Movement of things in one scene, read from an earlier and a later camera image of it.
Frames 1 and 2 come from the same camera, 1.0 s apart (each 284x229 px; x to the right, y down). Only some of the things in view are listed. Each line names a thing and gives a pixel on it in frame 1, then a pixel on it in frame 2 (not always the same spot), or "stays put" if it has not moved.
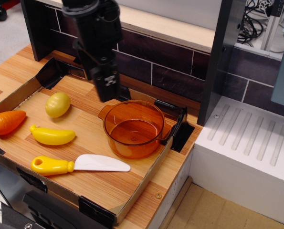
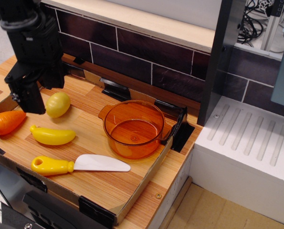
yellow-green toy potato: [57, 104] stays put
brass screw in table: [158, 195] stays put
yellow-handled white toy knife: [43, 166] stays put
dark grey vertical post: [231, 20] stays put
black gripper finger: [86, 63] -> [53, 77]
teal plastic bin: [283, 91] stays put
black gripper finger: [107, 80] -> [27, 95]
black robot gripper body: [98, 23] -> [36, 48]
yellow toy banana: [50, 136] stays put
